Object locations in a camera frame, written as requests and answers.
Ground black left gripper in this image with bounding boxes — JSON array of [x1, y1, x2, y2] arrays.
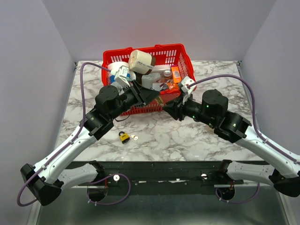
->
[[109, 80, 161, 120]]

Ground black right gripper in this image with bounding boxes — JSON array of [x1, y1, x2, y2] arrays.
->
[[161, 91, 216, 127]]

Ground small brass padlock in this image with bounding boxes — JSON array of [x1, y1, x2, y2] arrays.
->
[[155, 96, 165, 107]]

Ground small silver keys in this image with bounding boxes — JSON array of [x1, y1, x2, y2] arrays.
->
[[130, 135, 138, 141]]

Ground yellow padlock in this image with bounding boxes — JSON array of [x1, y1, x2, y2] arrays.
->
[[119, 131, 130, 144]]

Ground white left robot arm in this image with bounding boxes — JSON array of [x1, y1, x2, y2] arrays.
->
[[20, 81, 160, 206]]

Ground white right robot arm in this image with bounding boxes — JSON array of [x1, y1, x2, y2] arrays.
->
[[163, 90, 300, 197]]

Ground white marbled container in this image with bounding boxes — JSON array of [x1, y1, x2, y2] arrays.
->
[[142, 73, 161, 89]]

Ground orange snack packet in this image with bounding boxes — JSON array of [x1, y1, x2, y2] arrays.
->
[[157, 79, 179, 91]]

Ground jar with metal lid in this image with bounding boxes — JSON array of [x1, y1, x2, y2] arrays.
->
[[163, 70, 172, 78]]

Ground beige paper roll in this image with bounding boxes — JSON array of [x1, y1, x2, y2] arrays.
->
[[128, 50, 156, 75]]

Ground orange box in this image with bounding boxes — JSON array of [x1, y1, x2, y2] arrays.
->
[[171, 66, 181, 83]]

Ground cream soap pump bottle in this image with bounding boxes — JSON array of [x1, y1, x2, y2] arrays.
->
[[206, 125, 214, 132]]

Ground white blue paper roll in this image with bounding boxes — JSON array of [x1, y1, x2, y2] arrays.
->
[[107, 61, 136, 84]]

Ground red plastic shopping basket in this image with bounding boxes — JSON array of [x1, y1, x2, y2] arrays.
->
[[102, 44, 195, 116]]

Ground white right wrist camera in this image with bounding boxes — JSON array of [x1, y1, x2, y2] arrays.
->
[[178, 76, 196, 105]]

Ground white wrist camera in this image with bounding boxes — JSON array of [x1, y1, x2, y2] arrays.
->
[[110, 66, 130, 88], [178, 76, 196, 105]]

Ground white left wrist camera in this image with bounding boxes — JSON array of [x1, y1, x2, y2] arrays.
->
[[110, 66, 130, 88]]

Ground black mounting base rail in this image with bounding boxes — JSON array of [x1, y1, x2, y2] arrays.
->
[[92, 161, 243, 196]]

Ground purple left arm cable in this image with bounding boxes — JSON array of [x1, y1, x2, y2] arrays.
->
[[16, 62, 113, 207]]

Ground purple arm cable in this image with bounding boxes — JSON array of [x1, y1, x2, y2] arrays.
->
[[16, 62, 113, 207], [187, 74, 300, 165]]

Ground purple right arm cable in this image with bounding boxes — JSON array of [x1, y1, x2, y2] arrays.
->
[[187, 74, 300, 165]]

